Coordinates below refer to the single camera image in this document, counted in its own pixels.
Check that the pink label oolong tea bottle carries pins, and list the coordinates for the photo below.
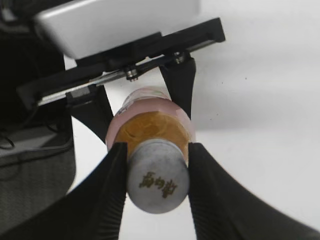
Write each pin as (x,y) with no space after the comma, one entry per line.
(148,113)

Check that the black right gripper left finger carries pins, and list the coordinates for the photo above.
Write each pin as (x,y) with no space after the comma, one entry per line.
(92,211)

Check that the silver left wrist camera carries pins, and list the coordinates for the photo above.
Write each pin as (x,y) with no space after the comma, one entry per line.
(82,28)

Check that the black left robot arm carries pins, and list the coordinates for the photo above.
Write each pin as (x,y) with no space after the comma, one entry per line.
(55,57)

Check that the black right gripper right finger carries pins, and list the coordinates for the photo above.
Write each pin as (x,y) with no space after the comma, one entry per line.
(222,209)

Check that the white bottle cap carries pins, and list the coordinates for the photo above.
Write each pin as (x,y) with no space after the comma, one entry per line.
(157,178)

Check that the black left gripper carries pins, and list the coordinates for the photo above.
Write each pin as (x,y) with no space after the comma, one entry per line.
(90,104)

